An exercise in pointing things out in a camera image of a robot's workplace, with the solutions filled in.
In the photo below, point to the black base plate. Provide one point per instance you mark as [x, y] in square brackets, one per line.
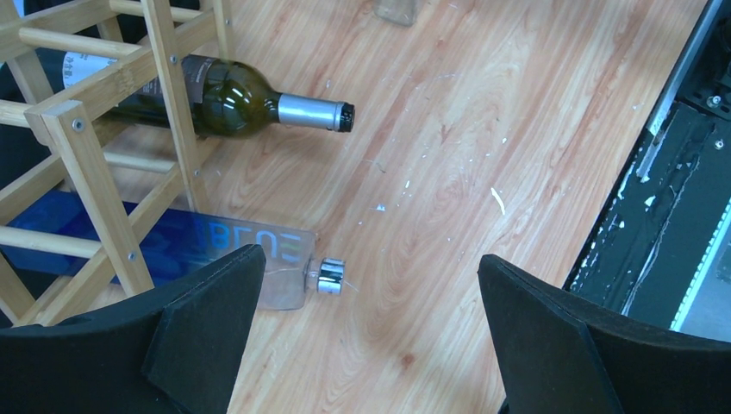
[659, 251]

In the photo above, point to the dark green bottle silver foil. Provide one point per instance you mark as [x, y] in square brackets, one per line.
[227, 98]

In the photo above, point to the wooden lattice wine rack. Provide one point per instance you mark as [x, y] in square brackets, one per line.
[103, 143]

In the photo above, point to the clear bottle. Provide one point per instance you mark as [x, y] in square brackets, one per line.
[400, 12]

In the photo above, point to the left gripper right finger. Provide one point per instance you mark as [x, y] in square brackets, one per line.
[560, 353]

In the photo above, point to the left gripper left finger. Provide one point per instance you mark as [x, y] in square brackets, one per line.
[174, 349]

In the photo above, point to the blue square bottle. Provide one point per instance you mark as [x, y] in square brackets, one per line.
[55, 235]

